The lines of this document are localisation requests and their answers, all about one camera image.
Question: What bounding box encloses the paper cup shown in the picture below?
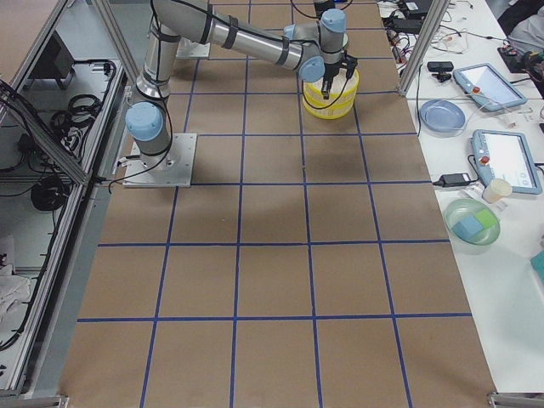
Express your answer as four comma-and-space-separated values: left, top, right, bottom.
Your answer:
482, 178, 513, 203

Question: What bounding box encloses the near teach pendant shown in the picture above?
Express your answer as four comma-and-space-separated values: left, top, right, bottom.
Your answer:
471, 129, 543, 195

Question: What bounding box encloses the blue sponge block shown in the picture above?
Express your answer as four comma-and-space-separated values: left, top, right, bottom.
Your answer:
451, 215, 484, 242

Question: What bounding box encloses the blue plate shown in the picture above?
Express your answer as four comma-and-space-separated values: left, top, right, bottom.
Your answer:
419, 99, 466, 136

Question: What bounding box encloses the yellow steamer basket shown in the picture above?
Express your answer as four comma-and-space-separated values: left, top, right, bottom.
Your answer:
303, 69, 360, 102
303, 93, 355, 120

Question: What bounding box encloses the teach pendant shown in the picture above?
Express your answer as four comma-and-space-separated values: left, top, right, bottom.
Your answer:
471, 129, 543, 195
452, 63, 527, 111

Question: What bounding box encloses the green sponge block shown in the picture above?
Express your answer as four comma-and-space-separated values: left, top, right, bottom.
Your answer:
474, 208, 499, 230

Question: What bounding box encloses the far teach pendant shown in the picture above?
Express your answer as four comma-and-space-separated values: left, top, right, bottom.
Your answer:
452, 63, 527, 111

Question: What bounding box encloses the green glass bowl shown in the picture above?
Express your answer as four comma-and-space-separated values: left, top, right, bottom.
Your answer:
442, 198, 501, 255

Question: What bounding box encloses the aluminium frame post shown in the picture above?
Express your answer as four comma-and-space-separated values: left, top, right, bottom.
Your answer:
398, 0, 450, 97

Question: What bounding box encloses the black power adapter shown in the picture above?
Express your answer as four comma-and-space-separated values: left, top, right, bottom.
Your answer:
433, 173, 473, 188

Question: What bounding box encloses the black webcam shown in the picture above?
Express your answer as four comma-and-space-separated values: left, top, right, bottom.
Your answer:
427, 61, 454, 83

